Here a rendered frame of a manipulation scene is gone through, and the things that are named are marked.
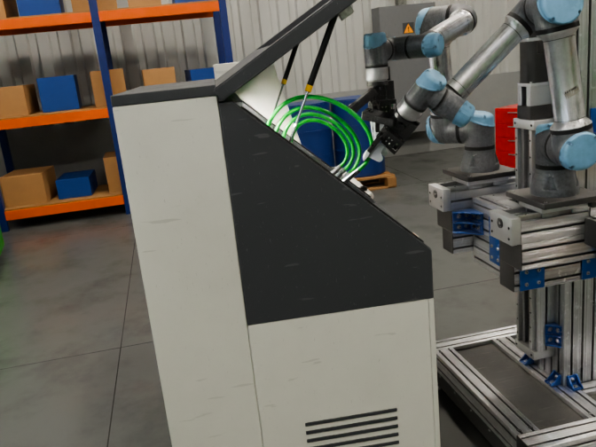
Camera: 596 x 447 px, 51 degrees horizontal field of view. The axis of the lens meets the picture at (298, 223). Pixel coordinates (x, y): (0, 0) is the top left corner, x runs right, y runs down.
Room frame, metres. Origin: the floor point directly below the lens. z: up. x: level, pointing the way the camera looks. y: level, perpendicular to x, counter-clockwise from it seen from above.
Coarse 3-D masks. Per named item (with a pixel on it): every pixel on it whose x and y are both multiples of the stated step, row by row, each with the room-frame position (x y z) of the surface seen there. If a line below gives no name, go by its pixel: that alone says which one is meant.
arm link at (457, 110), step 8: (448, 96) 1.80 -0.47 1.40; (456, 96) 1.81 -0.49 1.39; (440, 104) 1.80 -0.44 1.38; (448, 104) 1.80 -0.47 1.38; (456, 104) 1.80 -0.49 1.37; (464, 104) 1.80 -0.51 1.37; (440, 112) 1.81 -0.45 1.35; (448, 112) 1.80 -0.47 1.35; (456, 112) 1.80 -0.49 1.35; (464, 112) 1.80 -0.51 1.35; (472, 112) 1.80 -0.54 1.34; (448, 120) 1.83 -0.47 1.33; (456, 120) 1.81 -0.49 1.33; (464, 120) 1.80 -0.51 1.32
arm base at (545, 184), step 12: (540, 168) 1.94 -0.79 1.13; (552, 168) 1.91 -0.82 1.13; (564, 168) 1.90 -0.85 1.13; (540, 180) 1.93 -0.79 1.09; (552, 180) 1.91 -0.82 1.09; (564, 180) 1.89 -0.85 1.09; (576, 180) 1.93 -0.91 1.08; (540, 192) 1.92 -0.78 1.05; (552, 192) 1.89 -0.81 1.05; (564, 192) 1.88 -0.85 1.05; (576, 192) 1.90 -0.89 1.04
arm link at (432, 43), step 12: (456, 12) 2.33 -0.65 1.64; (468, 12) 2.31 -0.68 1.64; (444, 24) 2.20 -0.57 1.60; (456, 24) 2.23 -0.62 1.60; (468, 24) 2.30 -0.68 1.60; (408, 36) 2.12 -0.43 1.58; (420, 36) 2.08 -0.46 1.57; (432, 36) 2.05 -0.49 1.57; (444, 36) 2.14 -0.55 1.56; (456, 36) 2.23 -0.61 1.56; (408, 48) 2.10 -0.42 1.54; (420, 48) 2.07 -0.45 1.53; (432, 48) 2.05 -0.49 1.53
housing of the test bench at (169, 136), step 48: (144, 96) 1.69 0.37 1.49; (192, 96) 1.71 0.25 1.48; (144, 144) 1.69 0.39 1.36; (192, 144) 1.70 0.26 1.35; (144, 192) 1.69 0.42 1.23; (192, 192) 1.70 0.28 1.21; (144, 240) 1.69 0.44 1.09; (192, 240) 1.70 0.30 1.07; (192, 288) 1.70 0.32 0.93; (240, 288) 1.71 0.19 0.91; (192, 336) 1.70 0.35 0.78; (240, 336) 1.71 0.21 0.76; (192, 384) 1.69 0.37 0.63; (240, 384) 1.71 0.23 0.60; (192, 432) 1.69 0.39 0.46; (240, 432) 1.71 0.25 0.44
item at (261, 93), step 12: (216, 72) 2.41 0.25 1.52; (264, 72) 2.43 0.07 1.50; (252, 84) 2.42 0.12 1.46; (264, 84) 2.43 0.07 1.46; (276, 84) 2.43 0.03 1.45; (240, 96) 2.42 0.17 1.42; (252, 96) 2.42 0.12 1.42; (264, 96) 2.43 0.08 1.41; (276, 96) 2.43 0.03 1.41; (264, 108) 2.43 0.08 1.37; (276, 120) 2.43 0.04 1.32; (288, 120) 2.44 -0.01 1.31; (288, 132) 2.44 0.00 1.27
